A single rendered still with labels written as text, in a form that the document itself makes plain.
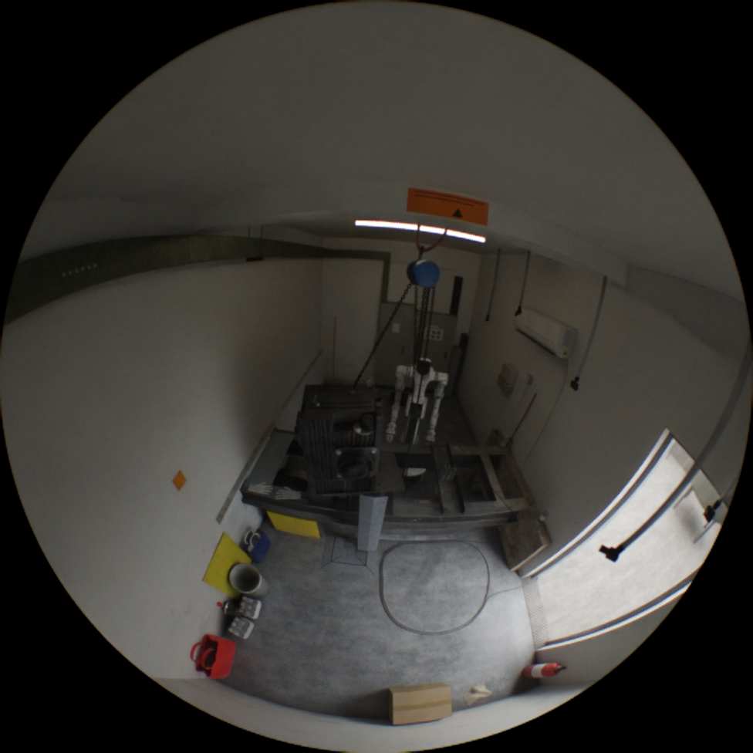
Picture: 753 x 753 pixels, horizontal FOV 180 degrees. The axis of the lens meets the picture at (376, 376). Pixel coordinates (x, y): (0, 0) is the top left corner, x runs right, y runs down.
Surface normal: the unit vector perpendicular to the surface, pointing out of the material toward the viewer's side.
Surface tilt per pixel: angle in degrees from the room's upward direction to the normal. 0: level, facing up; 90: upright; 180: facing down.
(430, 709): 0
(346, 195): 90
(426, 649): 0
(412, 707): 0
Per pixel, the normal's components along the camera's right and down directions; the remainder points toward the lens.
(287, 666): 0.07, -0.88
